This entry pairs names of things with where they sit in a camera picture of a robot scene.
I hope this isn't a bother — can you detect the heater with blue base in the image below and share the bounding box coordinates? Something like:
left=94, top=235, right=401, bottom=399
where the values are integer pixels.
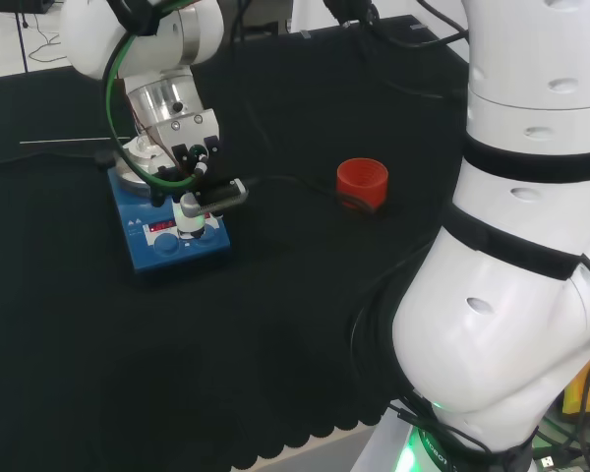
left=106, top=138, right=233, bottom=275

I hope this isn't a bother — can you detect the red ribbed plastic cap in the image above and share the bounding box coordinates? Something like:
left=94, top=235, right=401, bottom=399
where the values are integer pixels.
left=335, top=157, right=390, bottom=211

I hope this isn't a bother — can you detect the green cable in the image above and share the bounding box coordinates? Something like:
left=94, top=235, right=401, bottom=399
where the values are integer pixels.
left=104, top=0, right=212, bottom=191

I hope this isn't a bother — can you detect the thin glass rod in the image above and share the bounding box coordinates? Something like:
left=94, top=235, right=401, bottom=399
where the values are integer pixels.
left=19, top=139, right=132, bottom=146

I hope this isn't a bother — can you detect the black box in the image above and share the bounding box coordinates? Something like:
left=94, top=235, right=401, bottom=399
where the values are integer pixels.
left=0, top=0, right=55, bottom=15

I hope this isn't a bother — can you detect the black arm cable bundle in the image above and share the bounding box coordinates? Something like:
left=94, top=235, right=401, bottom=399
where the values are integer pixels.
left=348, top=235, right=505, bottom=466

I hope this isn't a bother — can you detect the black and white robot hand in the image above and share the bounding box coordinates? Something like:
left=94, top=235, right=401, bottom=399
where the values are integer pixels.
left=150, top=109, right=223, bottom=244

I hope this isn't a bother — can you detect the black heater power cable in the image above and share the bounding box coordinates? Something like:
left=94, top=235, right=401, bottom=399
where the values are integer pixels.
left=0, top=149, right=114, bottom=169

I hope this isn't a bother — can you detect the black bench cloth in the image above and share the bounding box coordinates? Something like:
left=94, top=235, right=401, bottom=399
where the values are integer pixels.
left=0, top=14, right=473, bottom=472

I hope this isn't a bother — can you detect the clear glass vessel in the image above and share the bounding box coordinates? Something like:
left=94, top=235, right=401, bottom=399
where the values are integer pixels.
left=130, top=136, right=159, bottom=159

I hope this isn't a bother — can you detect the black floor cable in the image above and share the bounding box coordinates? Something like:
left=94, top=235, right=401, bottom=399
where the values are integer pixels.
left=17, top=9, right=70, bottom=65

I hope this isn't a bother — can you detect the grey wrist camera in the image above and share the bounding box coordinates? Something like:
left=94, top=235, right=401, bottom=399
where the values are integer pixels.
left=179, top=178, right=251, bottom=217

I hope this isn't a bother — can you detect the yellow stop button box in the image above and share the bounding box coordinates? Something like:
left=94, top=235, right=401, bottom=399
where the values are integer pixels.
left=560, top=348, right=590, bottom=420

